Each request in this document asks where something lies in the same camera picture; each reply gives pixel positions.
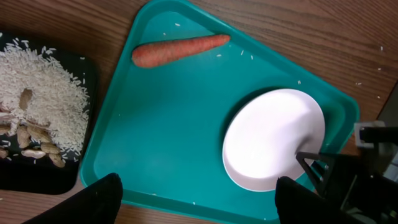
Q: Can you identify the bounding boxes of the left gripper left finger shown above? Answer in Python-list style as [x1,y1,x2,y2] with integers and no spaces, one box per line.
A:
[24,173,123,224]

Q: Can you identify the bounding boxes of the orange carrot piece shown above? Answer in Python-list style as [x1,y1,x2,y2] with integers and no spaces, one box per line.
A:
[132,34,231,68]

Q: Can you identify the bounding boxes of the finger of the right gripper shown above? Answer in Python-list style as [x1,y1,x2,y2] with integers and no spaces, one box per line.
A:
[296,152,335,196]

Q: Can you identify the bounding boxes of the white rice pile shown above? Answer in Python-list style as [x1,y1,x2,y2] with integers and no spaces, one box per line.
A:
[1,42,90,156]

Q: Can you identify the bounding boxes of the pink plate with food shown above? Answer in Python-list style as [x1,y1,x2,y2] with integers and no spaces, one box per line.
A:
[222,89,326,192]

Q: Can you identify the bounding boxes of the peanuts in shell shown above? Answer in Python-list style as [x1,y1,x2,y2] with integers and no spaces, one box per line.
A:
[1,89,66,168]

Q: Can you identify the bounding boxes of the black tray bin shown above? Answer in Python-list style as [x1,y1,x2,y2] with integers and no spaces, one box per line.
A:
[1,29,98,195]

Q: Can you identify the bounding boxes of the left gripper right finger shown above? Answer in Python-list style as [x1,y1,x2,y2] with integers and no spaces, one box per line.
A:
[275,177,362,224]

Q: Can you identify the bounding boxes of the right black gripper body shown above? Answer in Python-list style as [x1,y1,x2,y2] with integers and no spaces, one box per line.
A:
[323,154,397,223]

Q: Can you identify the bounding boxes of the teal serving tray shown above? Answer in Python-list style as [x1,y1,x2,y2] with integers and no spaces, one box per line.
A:
[80,1,360,223]

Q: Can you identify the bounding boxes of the grey dishwasher rack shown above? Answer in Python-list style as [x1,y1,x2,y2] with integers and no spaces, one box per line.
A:
[377,83,398,127]

